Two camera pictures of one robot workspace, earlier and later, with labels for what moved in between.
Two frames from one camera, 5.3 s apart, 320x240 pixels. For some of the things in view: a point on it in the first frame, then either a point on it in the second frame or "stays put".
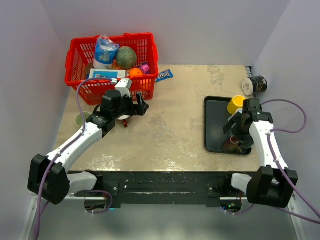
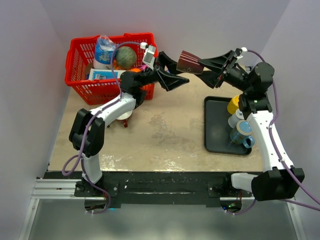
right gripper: (235, 119) → (211, 78)
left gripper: (139, 109) → (168, 82)
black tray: (216, 116) stays put
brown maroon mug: (231, 145) → (189, 63)
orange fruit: (136, 72) stays put
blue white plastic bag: (105, 53) stays put
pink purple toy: (145, 69) stays put
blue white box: (106, 74) stays put
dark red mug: (125, 121) stays put
